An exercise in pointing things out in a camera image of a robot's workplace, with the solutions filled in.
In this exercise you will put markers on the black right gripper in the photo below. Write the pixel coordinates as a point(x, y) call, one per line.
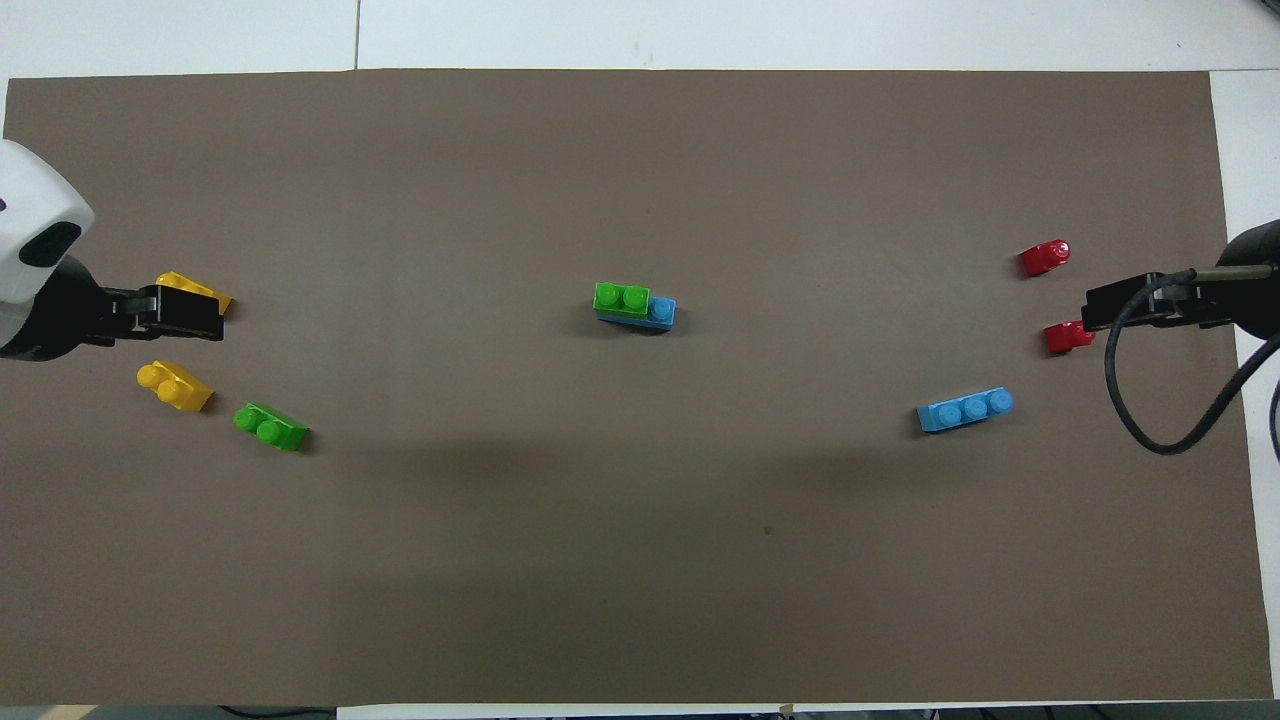
point(1255, 280)

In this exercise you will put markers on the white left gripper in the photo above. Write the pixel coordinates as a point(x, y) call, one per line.
point(40, 200)

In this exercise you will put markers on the green two-stud toy block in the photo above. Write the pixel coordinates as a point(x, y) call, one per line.
point(622, 299)
point(272, 429)

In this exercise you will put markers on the blue three-stud toy block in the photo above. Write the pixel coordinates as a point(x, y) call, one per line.
point(965, 411)
point(661, 314)

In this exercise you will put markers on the yellow two-stud toy block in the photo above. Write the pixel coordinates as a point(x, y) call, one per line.
point(195, 286)
point(175, 386)

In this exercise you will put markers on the red small toy block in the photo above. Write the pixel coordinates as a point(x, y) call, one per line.
point(1045, 258)
point(1062, 340)

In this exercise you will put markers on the brown paper table mat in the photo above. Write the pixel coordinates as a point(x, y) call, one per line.
point(700, 550)

